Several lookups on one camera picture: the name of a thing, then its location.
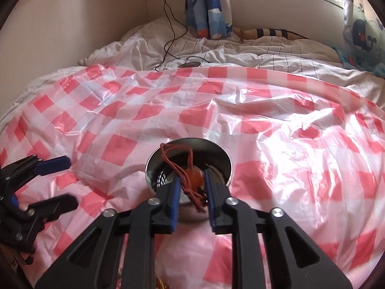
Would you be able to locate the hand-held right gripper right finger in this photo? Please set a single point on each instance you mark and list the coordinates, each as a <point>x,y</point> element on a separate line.
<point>211,198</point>

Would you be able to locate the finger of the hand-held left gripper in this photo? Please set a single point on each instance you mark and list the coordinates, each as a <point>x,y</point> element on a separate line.
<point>55,204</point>
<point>52,165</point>

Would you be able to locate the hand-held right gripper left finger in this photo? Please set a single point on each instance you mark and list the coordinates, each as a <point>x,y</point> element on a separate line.
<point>174,204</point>

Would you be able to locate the round metal tin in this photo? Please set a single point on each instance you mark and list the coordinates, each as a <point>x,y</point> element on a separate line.
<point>186,148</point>

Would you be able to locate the pink checkered plastic sheet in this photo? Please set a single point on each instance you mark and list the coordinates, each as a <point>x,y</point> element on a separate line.
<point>270,126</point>

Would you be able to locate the white striped bedsheet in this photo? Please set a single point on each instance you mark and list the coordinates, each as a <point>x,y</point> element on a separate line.
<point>240,48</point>

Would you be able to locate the striped plush toy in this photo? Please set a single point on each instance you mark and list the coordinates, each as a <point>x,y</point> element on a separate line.
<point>270,32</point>

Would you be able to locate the blue whale-print curtain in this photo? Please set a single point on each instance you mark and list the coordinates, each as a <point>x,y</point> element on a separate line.
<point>214,12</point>

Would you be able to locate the blue patterned pillow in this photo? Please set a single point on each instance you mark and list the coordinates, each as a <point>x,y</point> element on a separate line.
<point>364,36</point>

